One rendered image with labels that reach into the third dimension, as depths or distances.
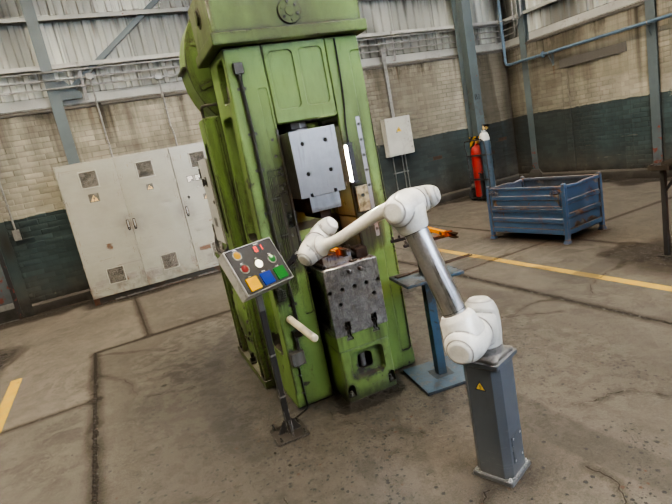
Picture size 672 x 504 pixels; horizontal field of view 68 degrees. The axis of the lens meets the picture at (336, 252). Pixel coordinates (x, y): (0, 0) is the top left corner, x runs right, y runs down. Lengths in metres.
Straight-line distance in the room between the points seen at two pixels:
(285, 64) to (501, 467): 2.48
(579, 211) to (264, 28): 4.58
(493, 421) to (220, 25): 2.50
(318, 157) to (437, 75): 8.32
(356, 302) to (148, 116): 6.37
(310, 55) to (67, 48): 6.33
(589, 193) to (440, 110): 5.10
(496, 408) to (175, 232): 6.57
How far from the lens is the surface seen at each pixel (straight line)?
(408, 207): 1.97
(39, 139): 8.82
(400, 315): 3.59
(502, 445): 2.51
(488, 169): 10.20
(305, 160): 3.01
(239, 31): 3.11
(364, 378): 3.35
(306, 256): 2.31
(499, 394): 2.38
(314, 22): 3.30
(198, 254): 8.31
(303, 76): 3.24
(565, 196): 6.34
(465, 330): 2.06
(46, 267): 8.87
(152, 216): 8.16
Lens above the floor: 1.64
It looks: 12 degrees down
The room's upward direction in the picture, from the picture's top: 11 degrees counter-clockwise
